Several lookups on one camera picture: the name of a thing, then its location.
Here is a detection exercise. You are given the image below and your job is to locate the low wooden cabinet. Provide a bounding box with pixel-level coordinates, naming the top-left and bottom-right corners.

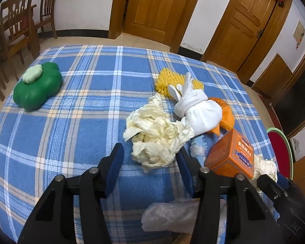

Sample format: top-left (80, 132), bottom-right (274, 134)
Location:
top-left (252, 53), bottom-right (293, 98)

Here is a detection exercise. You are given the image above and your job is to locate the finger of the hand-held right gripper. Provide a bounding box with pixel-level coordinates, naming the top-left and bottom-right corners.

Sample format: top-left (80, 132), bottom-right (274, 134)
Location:
top-left (257, 173), bottom-right (287, 210)
top-left (278, 172), bottom-right (296, 194)

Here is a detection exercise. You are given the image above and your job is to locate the dark framed panel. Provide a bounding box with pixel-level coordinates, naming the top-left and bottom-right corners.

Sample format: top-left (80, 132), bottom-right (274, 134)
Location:
top-left (272, 37), bottom-right (305, 138)

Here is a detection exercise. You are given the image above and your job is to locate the clear plastic bag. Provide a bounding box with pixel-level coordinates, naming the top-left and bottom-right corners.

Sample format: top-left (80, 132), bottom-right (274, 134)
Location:
top-left (142, 198), bottom-right (229, 235)

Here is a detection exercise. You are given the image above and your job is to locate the wooden panel door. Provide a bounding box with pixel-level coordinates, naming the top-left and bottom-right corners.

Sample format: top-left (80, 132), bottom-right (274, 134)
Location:
top-left (124, 0), bottom-right (194, 45)
top-left (208, 0), bottom-right (277, 72)

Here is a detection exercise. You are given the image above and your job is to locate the blue plaid blanket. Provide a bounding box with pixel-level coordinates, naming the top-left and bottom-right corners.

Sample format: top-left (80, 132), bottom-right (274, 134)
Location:
top-left (0, 44), bottom-right (293, 244)

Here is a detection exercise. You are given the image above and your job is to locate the wooden door frame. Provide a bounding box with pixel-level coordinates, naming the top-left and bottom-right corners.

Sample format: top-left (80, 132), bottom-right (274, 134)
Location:
top-left (109, 0), bottom-right (206, 54)
top-left (201, 0), bottom-right (293, 84)

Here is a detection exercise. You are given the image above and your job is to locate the red stool with green rim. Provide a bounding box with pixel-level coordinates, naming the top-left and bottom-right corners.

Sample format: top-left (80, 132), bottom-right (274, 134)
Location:
top-left (266, 127), bottom-right (294, 181)

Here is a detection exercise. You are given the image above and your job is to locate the light green flower lid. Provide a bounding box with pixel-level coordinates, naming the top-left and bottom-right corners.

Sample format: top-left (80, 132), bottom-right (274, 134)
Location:
top-left (22, 65), bottom-right (44, 84)

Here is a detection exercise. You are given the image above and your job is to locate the orange cardboard box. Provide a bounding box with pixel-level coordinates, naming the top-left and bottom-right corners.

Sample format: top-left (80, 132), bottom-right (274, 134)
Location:
top-left (204, 128), bottom-right (255, 180)

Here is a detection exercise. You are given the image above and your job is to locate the orange crumpled cloth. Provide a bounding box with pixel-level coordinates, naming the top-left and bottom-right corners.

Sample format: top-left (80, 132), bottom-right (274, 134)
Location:
top-left (208, 97), bottom-right (235, 135)

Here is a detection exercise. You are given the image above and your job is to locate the small cream tissue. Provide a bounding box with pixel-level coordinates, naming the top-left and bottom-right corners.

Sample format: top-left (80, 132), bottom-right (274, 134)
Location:
top-left (253, 154), bottom-right (279, 183)

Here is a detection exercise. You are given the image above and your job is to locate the yellow knobbly glove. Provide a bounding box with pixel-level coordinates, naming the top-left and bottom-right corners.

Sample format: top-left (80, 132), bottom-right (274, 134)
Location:
top-left (155, 67), bottom-right (205, 99)

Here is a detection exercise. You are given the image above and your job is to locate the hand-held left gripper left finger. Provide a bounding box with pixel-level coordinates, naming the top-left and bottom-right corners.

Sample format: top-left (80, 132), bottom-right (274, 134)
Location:
top-left (18, 143), bottom-right (124, 244)

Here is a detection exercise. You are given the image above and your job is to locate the white cotton gloves bundle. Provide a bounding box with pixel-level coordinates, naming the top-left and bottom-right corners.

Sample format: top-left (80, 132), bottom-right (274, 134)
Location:
top-left (167, 72), bottom-right (223, 135)

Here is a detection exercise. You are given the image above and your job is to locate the paper wall notice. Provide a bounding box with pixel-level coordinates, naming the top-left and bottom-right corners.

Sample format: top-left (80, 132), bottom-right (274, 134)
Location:
top-left (293, 20), bottom-right (305, 49)

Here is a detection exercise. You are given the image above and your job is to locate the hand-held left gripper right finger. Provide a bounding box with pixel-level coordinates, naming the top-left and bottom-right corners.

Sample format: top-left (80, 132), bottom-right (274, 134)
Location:
top-left (176, 147), bottom-right (282, 244)

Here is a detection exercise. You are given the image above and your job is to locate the green clover-shaped container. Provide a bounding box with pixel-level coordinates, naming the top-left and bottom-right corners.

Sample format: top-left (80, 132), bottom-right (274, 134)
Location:
top-left (13, 62), bottom-right (64, 112)

